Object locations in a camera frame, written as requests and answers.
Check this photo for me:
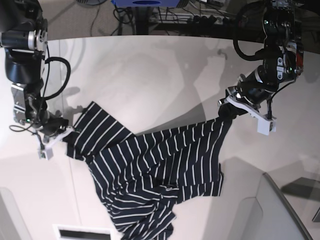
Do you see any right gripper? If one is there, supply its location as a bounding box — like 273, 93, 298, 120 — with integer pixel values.
37, 116, 69, 137

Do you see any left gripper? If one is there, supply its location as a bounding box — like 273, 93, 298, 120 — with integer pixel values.
224, 86, 270, 110

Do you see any navy white striped t-shirt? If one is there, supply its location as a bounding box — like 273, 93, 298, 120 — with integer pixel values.
66, 102, 232, 240

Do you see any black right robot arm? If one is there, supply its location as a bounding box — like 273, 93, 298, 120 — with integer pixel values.
0, 0, 71, 138

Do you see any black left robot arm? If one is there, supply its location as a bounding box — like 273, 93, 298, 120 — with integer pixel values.
225, 0, 304, 110

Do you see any black power strip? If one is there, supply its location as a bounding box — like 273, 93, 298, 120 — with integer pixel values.
150, 13, 234, 25

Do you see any grey monitor edge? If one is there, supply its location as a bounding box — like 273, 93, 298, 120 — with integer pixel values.
256, 172, 312, 240

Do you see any blue box on stand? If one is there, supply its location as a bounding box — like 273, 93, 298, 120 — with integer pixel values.
112, 0, 180, 8

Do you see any black table leg post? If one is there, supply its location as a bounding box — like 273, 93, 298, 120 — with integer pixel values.
133, 6, 153, 35

